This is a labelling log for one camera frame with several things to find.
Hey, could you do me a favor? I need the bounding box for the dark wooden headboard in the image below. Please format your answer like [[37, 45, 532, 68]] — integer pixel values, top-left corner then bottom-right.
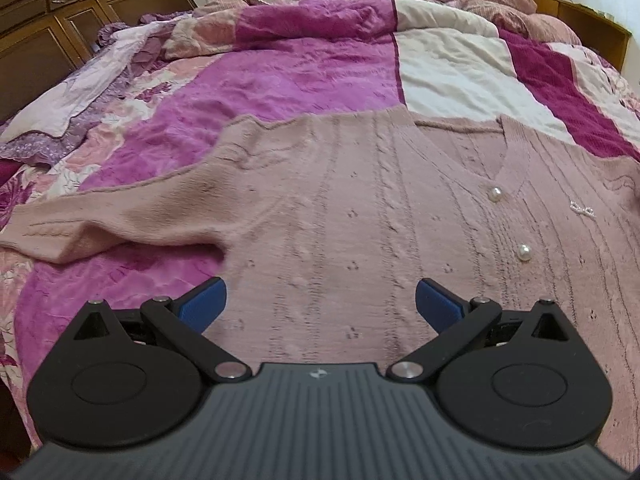
[[1, 0, 195, 120]]

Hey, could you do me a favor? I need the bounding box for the lavender floral pillow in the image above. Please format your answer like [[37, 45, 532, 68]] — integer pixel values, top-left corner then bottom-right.
[[1, 12, 190, 166]]

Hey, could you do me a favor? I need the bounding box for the purple white patchwork quilt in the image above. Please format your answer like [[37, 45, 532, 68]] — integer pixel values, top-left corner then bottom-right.
[[0, 0, 640, 456]]

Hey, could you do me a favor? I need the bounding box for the pink knit cardigan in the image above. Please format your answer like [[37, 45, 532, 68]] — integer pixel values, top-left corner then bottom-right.
[[1, 106, 639, 466]]

